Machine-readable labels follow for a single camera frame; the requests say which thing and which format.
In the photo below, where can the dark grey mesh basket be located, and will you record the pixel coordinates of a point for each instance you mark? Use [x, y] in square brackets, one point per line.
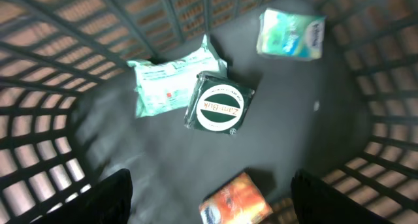
[68, 106]

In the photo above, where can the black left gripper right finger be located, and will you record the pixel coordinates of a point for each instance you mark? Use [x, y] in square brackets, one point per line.
[315, 202]

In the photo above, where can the green Zam-Buk tin box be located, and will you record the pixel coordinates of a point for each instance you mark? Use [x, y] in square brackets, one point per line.
[217, 104]

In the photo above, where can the pale green wet wipes pack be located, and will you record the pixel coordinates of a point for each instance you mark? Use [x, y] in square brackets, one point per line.
[169, 86]

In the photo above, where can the green tissue pack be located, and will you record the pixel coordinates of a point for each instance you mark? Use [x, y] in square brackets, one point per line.
[296, 36]

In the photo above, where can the orange tissue pack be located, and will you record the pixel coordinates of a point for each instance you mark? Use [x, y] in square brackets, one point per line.
[237, 202]

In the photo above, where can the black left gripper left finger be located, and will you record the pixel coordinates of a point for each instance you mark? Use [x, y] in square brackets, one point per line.
[106, 203]

